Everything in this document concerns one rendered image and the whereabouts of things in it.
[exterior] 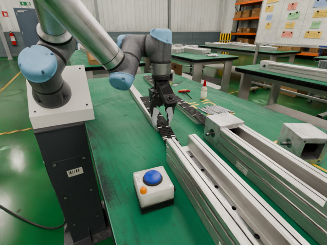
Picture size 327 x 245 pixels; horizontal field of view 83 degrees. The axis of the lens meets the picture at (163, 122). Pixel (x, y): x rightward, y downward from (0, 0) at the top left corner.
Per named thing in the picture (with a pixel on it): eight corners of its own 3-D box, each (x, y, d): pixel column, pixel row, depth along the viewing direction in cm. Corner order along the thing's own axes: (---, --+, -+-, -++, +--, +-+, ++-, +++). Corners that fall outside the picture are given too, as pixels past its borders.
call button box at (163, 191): (134, 189, 48) (132, 171, 46) (168, 180, 51) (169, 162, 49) (141, 215, 42) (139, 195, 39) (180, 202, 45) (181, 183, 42)
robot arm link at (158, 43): (151, 28, 66) (174, 28, 65) (152, 60, 71) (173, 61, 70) (144, 28, 60) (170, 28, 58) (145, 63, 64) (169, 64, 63)
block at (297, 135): (268, 146, 67) (275, 122, 63) (300, 146, 67) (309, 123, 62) (284, 163, 58) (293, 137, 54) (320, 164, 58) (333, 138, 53)
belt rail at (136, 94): (121, 80, 157) (121, 77, 156) (126, 79, 159) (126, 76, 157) (155, 131, 77) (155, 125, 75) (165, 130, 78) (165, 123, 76)
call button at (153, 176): (142, 177, 45) (142, 170, 44) (157, 173, 46) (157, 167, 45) (146, 189, 42) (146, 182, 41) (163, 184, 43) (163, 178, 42)
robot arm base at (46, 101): (34, 111, 77) (25, 99, 69) (32, 81, 82) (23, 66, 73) (73, 106, 83) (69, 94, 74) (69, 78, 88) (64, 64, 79)
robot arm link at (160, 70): (174, 63, 65) (152, 64, 62) (174, 76, 67) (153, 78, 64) (167, 61, 71) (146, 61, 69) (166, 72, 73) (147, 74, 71)
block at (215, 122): (197, 138, 71) (200, 116, 67) (224, 133, 75) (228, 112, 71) (210, 151, 64) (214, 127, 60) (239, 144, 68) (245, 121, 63)
